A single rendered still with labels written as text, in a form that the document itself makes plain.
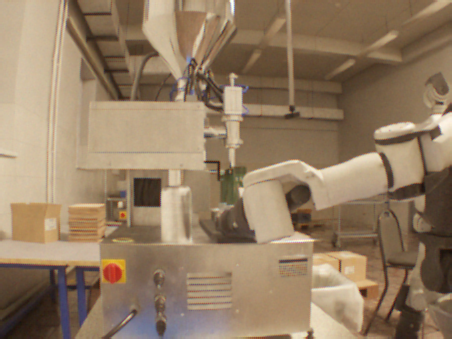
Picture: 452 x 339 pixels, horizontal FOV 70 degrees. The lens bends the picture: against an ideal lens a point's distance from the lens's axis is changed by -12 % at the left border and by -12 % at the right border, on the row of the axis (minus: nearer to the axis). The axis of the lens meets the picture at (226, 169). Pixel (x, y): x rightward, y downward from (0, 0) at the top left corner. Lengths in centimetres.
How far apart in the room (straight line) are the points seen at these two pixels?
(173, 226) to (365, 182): 42
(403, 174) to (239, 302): 45
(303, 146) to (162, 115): 1128
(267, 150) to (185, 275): 1090
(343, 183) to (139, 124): 46
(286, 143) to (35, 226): 1004
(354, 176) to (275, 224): 15
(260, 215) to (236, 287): 27
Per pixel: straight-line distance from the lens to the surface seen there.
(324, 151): 1232
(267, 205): 60
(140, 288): 82
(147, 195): 114
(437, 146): 68
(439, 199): 100
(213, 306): 84
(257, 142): 1159
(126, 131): 83
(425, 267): 112
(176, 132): 82
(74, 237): 258
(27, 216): 263
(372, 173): 61
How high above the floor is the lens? 115
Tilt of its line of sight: 2 degrees up
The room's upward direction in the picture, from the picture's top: straight up
